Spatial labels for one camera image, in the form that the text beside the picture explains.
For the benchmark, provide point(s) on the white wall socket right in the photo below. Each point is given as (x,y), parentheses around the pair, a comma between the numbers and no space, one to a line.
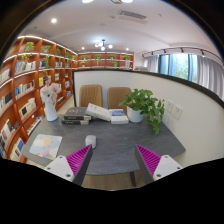
(177,112)

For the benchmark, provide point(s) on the right tan chair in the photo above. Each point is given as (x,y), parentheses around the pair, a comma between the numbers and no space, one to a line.
(117,95)

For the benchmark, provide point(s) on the white vase with flowers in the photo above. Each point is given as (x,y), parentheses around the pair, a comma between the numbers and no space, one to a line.
(49,96)

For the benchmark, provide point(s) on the ceiling chandelier lamp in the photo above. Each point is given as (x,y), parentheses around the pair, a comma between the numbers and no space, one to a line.
(102,45)

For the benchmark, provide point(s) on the white wall socket left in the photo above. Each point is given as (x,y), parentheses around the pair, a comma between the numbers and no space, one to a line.
(169,106)

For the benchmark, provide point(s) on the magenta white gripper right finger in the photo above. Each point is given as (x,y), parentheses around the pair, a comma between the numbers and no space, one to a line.
(153,166)

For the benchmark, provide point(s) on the blue white book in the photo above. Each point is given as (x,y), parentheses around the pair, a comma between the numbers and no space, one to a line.
(117,112)

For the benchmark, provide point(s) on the green potted plant white pot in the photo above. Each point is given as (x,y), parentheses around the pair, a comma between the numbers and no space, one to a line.
(142,100)

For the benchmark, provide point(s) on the white leaning book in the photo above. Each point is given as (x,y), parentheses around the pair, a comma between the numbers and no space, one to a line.
(98,112)

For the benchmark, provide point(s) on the orange wooden bookshelf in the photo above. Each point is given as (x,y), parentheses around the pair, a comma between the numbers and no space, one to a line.
(29,64)

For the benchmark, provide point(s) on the grey window curtain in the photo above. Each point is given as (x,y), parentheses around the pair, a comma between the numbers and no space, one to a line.
(210,75)

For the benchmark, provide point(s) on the left tan chair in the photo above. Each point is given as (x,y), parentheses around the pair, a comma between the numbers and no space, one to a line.
(90,94)

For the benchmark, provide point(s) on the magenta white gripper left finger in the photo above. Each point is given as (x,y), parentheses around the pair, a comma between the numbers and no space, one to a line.
(73,167)

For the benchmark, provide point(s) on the bottom dark hardcover book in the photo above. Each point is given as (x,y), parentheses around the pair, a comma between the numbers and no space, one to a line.
(75,122)

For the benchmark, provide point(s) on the top dark hardcover book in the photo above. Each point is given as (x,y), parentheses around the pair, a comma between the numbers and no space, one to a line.
(76,113)

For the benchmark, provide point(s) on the tan chair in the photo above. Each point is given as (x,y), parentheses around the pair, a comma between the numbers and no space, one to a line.
(90,94)
(117,95)

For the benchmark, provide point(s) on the dark hardcover book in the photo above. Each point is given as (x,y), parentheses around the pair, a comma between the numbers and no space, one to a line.
(76,113)
(75,122)

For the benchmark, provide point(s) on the ceiling air vent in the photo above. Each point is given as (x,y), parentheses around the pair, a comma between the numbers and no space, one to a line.
(131,16)

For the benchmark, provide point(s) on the white flat book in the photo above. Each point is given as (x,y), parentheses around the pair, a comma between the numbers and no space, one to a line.
(119,120)

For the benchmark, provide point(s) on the back wall orange shelf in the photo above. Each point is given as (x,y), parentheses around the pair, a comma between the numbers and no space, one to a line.
(105,60)

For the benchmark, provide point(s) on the white wall socket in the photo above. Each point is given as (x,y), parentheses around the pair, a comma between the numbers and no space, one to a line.
(177,112)
(169,106)

